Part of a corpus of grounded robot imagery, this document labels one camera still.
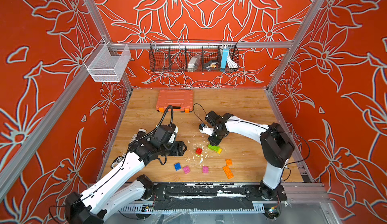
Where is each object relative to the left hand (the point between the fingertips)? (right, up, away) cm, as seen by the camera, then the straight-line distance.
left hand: (182, 147), depth 75 cm
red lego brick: (+9, -5, +9) cm, 13 cm away
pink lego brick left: (+2, -14, +5) cm, 15 cm away
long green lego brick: (+18, -4, +11) cm, 21 cm away
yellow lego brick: (+21, -5, +11) cm, 24 cm away
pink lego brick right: (+12, -14, +5) cm, 19 cm away
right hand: (+15, -1, +13) cm, 20 cm away
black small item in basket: (+16, +45, +13) cm, 50 cm away
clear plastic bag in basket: (+6, +47, +17) cm, 51 cm away
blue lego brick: (-3, -12, +5) cm, 13 cm away
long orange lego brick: (+25, -15, +5) cm, 29 cm away
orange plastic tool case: (-3, +24, +32) cm, 40 cm away
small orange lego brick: (+26, -11, +7) cm, 29 cm away
